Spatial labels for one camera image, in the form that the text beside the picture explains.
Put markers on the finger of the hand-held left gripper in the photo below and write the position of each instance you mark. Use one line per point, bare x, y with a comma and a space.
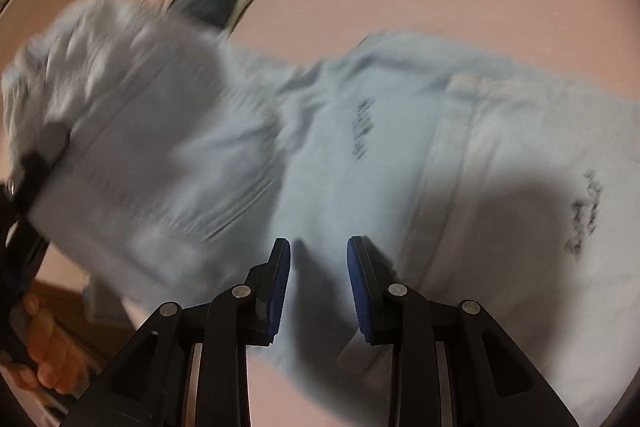
45, 152

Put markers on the folded pale green cloth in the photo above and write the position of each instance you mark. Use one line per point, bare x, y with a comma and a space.
243, 7

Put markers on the person's left hand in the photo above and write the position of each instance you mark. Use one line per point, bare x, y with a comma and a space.
55, 347

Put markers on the light blue strawberry pants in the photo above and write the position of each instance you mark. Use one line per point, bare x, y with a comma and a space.
350, 147

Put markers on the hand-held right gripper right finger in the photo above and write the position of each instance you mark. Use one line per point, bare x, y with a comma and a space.
359, 292

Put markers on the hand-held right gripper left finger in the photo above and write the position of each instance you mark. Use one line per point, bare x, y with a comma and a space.
275, 292

